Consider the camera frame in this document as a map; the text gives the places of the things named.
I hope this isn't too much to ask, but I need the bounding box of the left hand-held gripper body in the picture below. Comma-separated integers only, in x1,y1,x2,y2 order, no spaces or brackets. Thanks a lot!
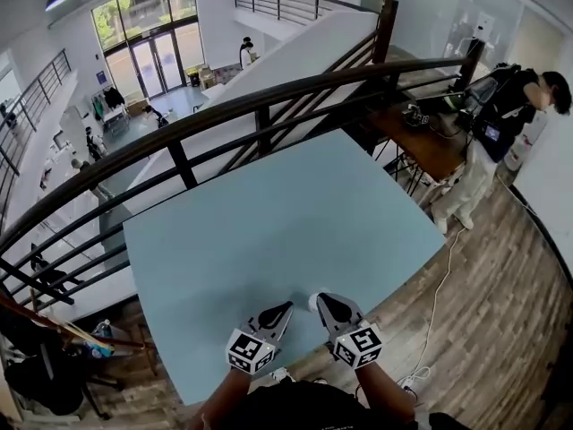
226,301,290,375

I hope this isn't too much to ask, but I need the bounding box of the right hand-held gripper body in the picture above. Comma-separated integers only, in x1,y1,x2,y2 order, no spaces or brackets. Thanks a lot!
324,291,384,370

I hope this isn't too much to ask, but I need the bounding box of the white cotton swab container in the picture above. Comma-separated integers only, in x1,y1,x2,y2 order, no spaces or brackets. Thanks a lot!
306,289,330,314

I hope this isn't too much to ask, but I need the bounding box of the person's left forearm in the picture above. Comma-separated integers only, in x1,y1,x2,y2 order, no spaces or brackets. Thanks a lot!
190,367,257,430

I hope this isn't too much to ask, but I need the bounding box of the person's right forearm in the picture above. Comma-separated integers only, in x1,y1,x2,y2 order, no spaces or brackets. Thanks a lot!
353,363,418,426

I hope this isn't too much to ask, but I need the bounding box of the person's black shirt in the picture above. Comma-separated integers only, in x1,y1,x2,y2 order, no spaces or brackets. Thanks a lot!
230,379,471,430

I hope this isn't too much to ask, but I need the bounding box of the wooden easel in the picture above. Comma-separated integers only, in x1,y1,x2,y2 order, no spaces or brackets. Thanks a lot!
0,291,158,376

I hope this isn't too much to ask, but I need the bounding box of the brown wooden table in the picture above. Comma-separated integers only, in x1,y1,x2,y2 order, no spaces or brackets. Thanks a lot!
366,103,469,184

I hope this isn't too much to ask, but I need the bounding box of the black chair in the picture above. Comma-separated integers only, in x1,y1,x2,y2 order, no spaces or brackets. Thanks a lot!
0,311,114,421

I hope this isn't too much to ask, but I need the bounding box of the black curved metal railing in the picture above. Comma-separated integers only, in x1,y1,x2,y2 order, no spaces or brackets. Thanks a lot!
0,56,487,306

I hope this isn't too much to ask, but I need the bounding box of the black device on wooden table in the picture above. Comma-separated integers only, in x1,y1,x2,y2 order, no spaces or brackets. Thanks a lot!
401,103,431,128

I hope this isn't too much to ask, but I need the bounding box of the pale cardboard box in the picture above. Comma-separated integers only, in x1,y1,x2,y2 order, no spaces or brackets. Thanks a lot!
196,64,217,90

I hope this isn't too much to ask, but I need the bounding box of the white water dispenser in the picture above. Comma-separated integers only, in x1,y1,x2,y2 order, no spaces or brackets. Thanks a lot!
504,110,550,173

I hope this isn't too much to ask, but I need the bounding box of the white staircase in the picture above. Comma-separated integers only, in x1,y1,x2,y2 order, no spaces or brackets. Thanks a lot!
201,9,381,111

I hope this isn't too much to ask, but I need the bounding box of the clothing rack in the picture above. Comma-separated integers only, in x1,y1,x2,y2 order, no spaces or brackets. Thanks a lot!
91,85,126,124

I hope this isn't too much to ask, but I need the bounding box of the glass entrance door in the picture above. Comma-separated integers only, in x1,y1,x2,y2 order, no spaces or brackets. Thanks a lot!
129,29,181,101

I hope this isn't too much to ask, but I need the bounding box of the black balcony railing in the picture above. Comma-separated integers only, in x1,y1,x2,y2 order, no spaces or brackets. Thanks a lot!
0,49,73,223
231,0,378,22

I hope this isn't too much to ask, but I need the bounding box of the large glass window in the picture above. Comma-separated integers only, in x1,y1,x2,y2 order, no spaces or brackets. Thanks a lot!
91,0,201,52

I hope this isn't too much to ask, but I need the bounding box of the white floor cable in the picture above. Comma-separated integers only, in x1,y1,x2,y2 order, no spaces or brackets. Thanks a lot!
396,225,466,387

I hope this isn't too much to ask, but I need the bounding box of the dark wooden stair post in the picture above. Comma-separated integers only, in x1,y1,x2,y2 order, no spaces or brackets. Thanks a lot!
373,0,399,65

